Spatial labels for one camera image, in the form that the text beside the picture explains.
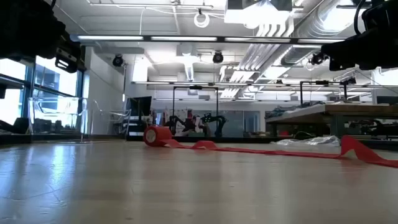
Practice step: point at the clear plastic bag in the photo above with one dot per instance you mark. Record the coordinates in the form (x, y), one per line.
(311, 141)

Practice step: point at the red bandage roll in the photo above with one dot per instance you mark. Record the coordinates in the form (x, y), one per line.
(161, 133)

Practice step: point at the black ceiling spotlight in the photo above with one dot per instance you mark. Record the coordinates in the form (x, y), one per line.
(317, 59)
(117, 61)
(218, 58)
(349, 81)

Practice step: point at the wooden workbench steel legs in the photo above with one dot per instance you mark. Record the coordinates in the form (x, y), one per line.
(357, 109)

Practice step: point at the clear acrylic box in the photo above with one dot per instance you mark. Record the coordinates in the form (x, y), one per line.
(56, 107)

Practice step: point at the cloth pile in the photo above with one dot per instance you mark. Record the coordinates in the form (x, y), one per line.
(286, 109)

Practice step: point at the white ceiling air unit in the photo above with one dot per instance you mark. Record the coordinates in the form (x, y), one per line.
(248, 15)

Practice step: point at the clear acrylic stand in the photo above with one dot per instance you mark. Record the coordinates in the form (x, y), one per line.
(124, 115)

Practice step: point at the black monitor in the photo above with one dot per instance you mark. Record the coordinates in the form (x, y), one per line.
(140, 105)

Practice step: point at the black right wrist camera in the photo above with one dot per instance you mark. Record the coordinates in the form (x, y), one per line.
(382, 14)

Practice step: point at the black gantry frame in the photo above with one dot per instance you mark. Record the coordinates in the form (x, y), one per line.
(321, 82)

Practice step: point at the silver ventilation duct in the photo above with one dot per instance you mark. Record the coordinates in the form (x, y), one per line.
(314, 21)

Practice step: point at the black aluminium rig frame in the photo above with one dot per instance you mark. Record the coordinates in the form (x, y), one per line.
(242, 139)

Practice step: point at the tall black stand frame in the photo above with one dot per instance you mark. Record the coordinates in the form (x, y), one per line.
(195, 87)

